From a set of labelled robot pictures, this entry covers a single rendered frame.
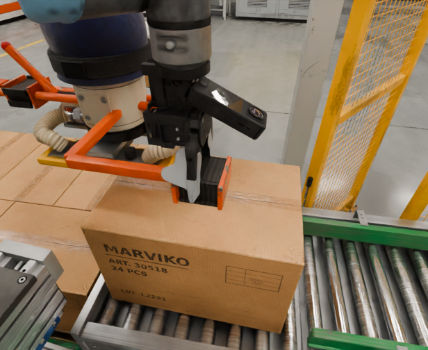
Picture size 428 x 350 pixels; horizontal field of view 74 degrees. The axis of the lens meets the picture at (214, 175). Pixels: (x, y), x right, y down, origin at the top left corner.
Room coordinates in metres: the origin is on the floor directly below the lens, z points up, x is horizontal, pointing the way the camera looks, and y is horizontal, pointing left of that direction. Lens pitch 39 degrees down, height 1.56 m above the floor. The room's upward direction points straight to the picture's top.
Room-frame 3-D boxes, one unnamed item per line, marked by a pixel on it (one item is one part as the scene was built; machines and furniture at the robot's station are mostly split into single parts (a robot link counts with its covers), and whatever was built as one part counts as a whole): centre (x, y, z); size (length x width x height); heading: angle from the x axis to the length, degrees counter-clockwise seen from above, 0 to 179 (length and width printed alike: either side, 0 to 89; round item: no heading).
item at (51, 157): (0.60, 0.28, 1.13); 0.34 x 0.10 x 0.05; 78
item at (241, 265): (0.65, 0.03, 0.75); 0.60 x 0.40 x 0.40; 78
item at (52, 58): (0.69, 0.26, 1.35); 0.23 x 0.23 x 0.04
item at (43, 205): (1.12, 0.98, 0.34); 1.20 x 1.00 x 0.40; 80
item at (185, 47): (0.37, 0.04, 1.46); 0.08 x 0.08 x 0.05
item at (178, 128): (0.38, 0.05, 1.38); 0.09 x 0.08 x 0.12; 78
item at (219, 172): (0.37, 0.02, 1.24); 0.09 x 0.08 x 0.05; 168
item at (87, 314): (0.72, 0.38, 0.58); 0.70 x 0.03 x 0.06; 170
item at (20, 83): (0.75, 0.50, 1.24); 0.10 x 0.08 x 0.06; 168
